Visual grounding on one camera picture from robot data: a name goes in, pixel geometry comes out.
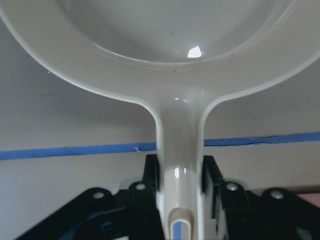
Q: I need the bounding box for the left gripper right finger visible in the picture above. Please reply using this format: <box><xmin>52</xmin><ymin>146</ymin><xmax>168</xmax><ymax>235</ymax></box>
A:
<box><xmin>201</xmin><ymin>155</ymin><xmax>320</xmax><ymax>240</ymax></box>

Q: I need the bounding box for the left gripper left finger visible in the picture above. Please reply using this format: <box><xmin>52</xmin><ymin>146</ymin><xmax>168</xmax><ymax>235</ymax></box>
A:
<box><xmin>18</xmin><ymin>154</ymin><xmax>165</xmax><ymax>240</ymax></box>

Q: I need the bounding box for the beige plastic dustpan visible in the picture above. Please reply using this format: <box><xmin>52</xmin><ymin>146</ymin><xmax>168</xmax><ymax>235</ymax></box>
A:
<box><xmin>0</xmin><ymin>0</ymin><xmax>320</xmax><ymax>240</ymax></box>

